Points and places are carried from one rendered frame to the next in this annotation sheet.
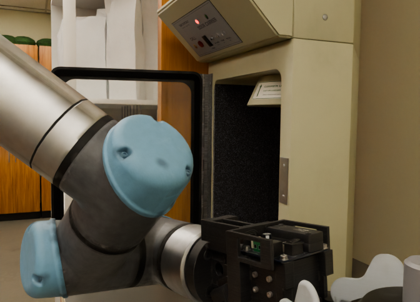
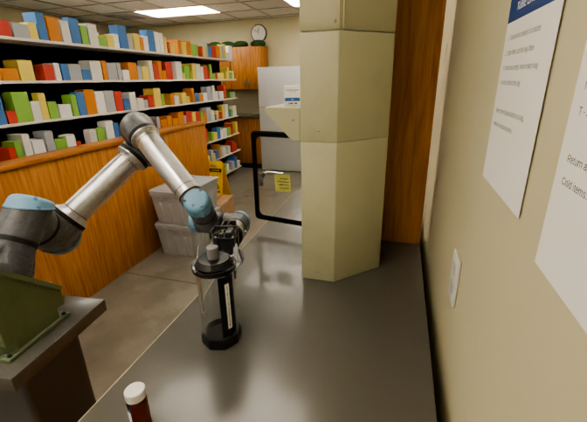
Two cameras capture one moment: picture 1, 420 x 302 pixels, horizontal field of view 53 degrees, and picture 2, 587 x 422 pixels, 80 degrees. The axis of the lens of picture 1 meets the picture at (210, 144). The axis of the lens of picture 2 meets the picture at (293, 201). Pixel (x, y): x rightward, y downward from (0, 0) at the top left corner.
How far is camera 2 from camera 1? 0.85 m
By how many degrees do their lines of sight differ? 42
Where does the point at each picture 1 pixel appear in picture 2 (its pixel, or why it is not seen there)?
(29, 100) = (172, 183)
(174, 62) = not seen: hidden behind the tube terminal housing
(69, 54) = not seen: hidden behind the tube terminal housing
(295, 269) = (220, 241)
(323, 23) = (317, 134)
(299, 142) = (306, 190)
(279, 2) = (293, 125)
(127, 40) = not seen: hidden behind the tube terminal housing
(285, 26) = (296, 136)
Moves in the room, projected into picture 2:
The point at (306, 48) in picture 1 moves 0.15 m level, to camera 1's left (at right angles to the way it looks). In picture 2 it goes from (307, 146) to (271, 141)
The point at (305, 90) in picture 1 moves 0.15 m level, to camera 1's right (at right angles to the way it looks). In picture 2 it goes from (307, 166) to (350, 173)
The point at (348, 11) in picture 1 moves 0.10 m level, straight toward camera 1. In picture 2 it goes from (333, 126) to (304, 129)
